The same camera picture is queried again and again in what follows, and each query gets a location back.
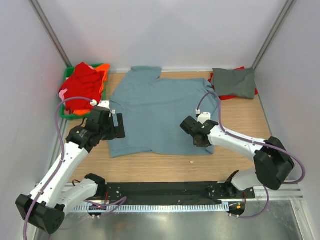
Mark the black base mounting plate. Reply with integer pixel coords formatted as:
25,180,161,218
106,181,256,206

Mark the green plastic bin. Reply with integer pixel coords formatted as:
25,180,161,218
59,62,110,121

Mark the red t shirt in bin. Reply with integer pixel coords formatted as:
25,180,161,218
59,62,105,113

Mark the blue-grey t shirt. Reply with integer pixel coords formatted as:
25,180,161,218
108,66,219,158

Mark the pink t shirt in bin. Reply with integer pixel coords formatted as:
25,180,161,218
58,88,68,106

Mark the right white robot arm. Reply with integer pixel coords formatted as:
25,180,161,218
180,116,295,198

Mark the folded grey t shirt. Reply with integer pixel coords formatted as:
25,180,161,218
209,67,256,100

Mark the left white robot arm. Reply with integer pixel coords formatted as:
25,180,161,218
15,106,126,235

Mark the folded red t shirt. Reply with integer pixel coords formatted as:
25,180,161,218
207,66,259,102

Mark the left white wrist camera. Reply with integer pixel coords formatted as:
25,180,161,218
90,99,116,118

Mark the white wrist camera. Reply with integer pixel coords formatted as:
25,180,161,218
90,99,116,118
195,109,211,124

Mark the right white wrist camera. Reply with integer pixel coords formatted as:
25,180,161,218
195,109,211,124

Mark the white slotted cable duct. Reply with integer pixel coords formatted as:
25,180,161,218
71,202,229,214

